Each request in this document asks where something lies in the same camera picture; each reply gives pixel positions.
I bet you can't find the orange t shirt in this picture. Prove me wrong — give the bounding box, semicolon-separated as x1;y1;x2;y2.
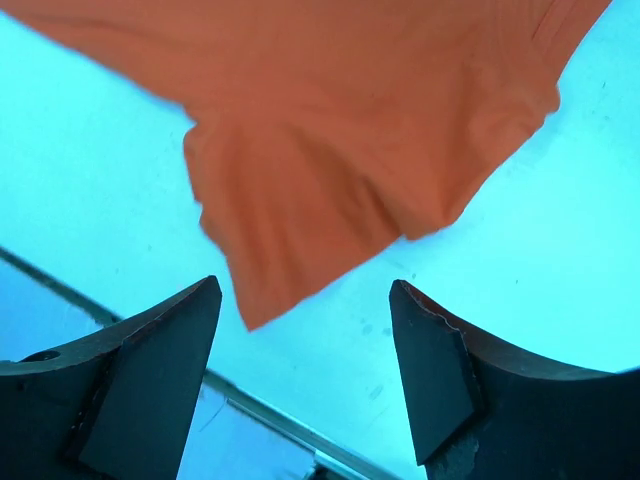
1;1;607;330

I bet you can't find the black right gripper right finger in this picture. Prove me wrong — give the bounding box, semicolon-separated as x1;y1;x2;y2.
389;280;639;479

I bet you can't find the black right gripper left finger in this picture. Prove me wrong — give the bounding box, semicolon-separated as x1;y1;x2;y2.
1;276;222;479

